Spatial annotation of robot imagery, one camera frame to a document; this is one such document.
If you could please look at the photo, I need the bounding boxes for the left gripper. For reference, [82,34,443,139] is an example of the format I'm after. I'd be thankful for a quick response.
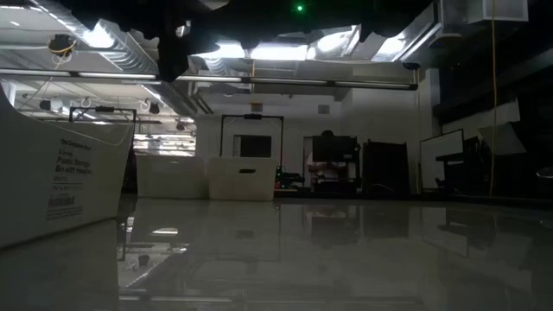
[158,0,226,83]

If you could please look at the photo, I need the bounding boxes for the ceiling light panel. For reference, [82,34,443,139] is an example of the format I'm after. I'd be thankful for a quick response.
[194,41,247,60]
[249,42,310,61]

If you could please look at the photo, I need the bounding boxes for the horizontal ceiling pipe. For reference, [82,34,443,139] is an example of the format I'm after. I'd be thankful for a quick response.
[0,67,419,91]

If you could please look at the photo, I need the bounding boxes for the white plastic bin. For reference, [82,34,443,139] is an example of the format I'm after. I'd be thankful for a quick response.
[207,155,277,202]
[0,84,135,250]
[137,154,210,200]

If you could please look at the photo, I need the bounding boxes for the black tall cabinet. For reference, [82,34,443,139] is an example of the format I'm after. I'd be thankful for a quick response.
[361,139,410,196]

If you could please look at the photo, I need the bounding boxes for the whiteboard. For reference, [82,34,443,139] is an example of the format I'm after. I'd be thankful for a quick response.
[418,128,466,191]

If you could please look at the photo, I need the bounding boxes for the white ceiling unit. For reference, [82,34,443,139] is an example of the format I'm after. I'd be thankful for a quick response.
[468,0,531,25]

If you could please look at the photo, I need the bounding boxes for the silver ventilation duct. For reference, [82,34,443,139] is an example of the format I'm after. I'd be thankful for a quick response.
[25,0,208,116]

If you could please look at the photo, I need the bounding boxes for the yellow cable reel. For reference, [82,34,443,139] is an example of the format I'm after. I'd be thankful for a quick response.
[46,33,79,58]

